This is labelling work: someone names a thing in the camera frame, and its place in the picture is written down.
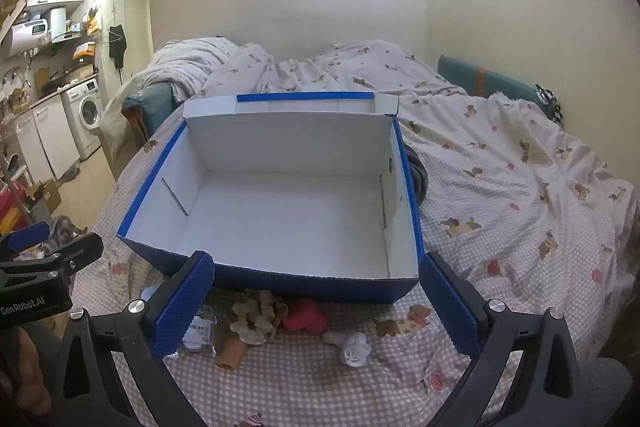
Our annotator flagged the pink rubber duck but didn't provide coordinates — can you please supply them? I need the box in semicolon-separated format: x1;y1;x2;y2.
282;298;330;334

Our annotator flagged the white rose toy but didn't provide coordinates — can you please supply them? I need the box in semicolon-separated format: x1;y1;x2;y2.
322;331;372;369

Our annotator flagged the white kitchen cabinet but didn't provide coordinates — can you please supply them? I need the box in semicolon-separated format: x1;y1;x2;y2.
14;94;81;180

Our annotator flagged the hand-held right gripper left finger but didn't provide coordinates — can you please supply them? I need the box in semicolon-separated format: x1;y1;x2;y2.
47;251;216;427

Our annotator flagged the brown cardboard box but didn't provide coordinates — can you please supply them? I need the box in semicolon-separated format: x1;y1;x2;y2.
25;179;62;220

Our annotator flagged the black round object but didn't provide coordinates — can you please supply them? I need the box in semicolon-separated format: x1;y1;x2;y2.
404;144;430;210

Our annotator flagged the teal sofa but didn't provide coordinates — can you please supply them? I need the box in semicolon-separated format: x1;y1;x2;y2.
121;84;182;142

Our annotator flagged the black and white patterned cloth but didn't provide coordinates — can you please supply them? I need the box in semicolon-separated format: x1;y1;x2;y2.
534;83;565;128

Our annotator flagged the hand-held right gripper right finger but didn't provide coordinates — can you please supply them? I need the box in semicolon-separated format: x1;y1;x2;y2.
419;252;586;427

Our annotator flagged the white water heater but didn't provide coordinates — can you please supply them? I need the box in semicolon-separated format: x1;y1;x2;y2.
2;21;52;58

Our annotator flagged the clear plastic bag with label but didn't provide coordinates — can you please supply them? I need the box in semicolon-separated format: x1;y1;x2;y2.
181;313;219;352

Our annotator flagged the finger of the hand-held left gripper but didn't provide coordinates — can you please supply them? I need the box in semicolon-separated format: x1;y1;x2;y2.
0;222;52;258
15;233;104;282

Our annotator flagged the white washing machine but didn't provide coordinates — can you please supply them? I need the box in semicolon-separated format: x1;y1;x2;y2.
65;79;103;159

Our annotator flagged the pink crate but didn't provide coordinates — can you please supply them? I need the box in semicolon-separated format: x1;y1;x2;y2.
0;187;27;235

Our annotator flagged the white fluffy blanket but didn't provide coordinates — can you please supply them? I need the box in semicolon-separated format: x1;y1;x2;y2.
102;38;241;158

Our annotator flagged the cream plush toy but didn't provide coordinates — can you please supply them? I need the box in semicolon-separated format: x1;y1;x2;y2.
231;289;290;346

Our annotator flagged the teal cushion with orange stripe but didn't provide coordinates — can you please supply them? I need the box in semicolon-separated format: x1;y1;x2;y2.
437;55;546;104

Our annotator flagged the person's left hand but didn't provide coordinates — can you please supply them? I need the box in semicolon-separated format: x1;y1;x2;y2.
0;328;53;415

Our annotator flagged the blue cardboard box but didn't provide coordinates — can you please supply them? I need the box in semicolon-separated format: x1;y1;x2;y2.
116;92;426;305

